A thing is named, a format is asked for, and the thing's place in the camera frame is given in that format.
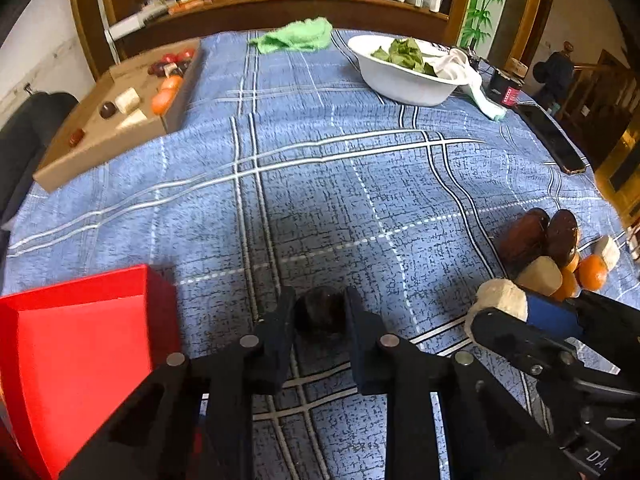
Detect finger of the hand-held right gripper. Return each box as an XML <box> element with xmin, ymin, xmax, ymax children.
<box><xmin>525</xmin><ymin>290</ymin><xmax>640</xmax><ymax>377</ymax></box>
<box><xmin>471</xmin><ymin>308</ymin><xmax>640</xmax><ymax>397</ymax></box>

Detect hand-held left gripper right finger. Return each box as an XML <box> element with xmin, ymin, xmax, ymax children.
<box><xmin>342</xmin><ymin>285</ymin><xmax>583</xmax><ymax>480</ymax></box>

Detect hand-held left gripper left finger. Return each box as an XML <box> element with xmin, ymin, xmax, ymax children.
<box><xmin>59</xmin><ymin>285</ymin><xmax>298</xmax><ymax>480</ymax></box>

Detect dark round fruit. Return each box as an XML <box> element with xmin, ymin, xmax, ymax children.
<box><xmin>294</xmin><ymin>285</ymin><xmax>348</xmax><ymax>338</ymax></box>

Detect red box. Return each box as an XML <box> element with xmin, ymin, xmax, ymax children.
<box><xmin>0</xmin><ymin>265</ymin><xmax>183</xmax><ymax>480</ymax></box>

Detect dark brown oblong fruit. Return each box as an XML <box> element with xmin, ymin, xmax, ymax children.
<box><xmin>545</xmin><ymin>209</ymin><xmax>581</xmax><ymax>268</ymax></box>

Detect blue plaid tablecloth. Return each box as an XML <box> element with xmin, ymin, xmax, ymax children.
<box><xmin>0</xmin><ymin>27</ymin><xmax>640</xmax><ymax>480</ymax></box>

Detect black smartphone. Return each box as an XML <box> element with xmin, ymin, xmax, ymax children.
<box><xmin>514</xmin><ymin>102</ymin><xmax>587</xmax><ymax>176</ymax></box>

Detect brown wooden furniture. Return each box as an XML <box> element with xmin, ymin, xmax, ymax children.
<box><xmin>567</xmin><ymin>49</ymin><xmax>640</xmax><ymax>221</ymax></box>

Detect black jar red label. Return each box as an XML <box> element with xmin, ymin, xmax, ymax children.
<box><xmin>487</xmin><ymin>57</ymin><xmax>526</xmax><ymax>108</ymax></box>

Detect dark standing figure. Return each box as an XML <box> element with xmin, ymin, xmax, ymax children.
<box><xmin>532</xmin><ymin>40</ymin><xmax>576</xmax><ymax>106</ymax></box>

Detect white towel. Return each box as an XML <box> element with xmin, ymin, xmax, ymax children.
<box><xmin>432</xmin><ymin>46</ymin><xmax>508</xmax><ymax>122</ymax></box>

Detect flat cardboard box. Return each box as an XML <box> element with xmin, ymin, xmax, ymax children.
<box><xmin>32</xmin><ymin>37</ymin><xmax>203</xmax><ymax>193</ymax></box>

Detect white bowl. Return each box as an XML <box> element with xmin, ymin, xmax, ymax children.
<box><xmin>347</xmin><ymin>34</ymin><xmax>473</xmax><ymax>107</ymax></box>

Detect green leaves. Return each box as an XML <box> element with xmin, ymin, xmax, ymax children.
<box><xmin>370</xmin><ymin>37</ymin><xmax>438</xmax><ymax>78</ymax></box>

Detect green cloth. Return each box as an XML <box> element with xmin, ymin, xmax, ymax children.
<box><xmin>248</xmin><ymin>16</ymin><xmax>333</xmax><ymax>54</ymax></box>

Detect black chair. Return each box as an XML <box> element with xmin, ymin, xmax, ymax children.
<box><xmin>0</xmin><ymin>91</ymin><xmax>81</xmax><ymax>226</ymax></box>

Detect wooden framed sideboard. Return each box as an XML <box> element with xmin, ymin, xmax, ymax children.
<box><xmin>67</xmin><ymin>0</ymin><xmax>548</xmax><ymax>81</ymax></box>

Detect long white box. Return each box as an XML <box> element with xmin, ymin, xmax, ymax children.
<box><xmin>105</xmin><ymin>12</ymin><xmax>151</xmax><ymax>41</ymax></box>

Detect green bamboo wall decal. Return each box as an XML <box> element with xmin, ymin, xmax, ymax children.
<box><xmin>460</xmin><ymin>0</ymin><xmax>506</xmax><ymax>51</ymax></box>

